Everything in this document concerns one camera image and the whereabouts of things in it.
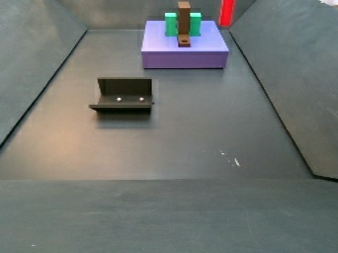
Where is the red cylinder peg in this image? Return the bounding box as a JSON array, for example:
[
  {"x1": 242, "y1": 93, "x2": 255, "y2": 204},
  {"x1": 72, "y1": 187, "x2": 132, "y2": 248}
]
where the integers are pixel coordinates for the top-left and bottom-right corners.
[{"x1": 219, "y1": 0, "x2": 236, "y2": 27}]

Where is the purple board base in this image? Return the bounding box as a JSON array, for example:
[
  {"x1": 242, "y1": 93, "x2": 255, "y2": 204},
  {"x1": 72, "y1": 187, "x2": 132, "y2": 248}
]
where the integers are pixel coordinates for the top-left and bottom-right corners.
[{"x1": 141, "y1": 21, "x2": 229, "y2": 69}]

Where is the brown L-shaped block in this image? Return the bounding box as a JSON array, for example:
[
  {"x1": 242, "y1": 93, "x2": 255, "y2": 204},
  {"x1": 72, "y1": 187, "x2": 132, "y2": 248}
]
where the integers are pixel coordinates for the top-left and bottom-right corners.
[{"x1": 176, "y1": 1, "x2": 189, "y2": 47}]

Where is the green U-shaped block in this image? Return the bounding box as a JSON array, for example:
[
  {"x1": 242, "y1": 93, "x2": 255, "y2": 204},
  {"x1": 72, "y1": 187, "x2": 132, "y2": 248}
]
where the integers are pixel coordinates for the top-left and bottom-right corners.
[{"x1": 165, "y1": 12, "x2": 201, "y2": 37}]

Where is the black angle bracket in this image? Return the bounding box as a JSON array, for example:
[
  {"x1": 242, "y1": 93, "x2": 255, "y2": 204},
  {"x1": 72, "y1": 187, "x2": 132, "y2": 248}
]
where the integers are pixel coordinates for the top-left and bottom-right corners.
[{"x1": 88, "y1": 77, "x2": 153, "y2": 112}]

